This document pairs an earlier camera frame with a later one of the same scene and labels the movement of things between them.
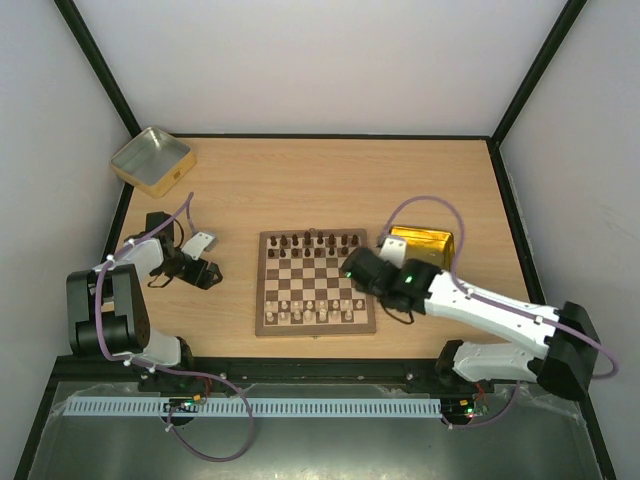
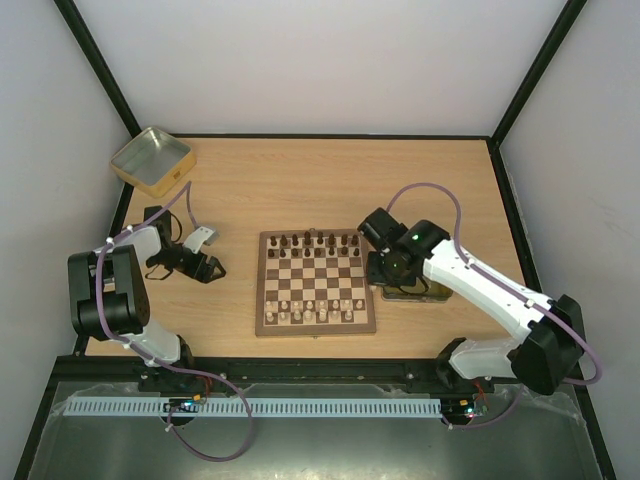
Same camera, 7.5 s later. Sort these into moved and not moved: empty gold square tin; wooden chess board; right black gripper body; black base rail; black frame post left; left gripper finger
Moved: right black gripper body; left gripper finger
Not moved: wooden chess board; empty gold square tin; black base rail; black frame post left
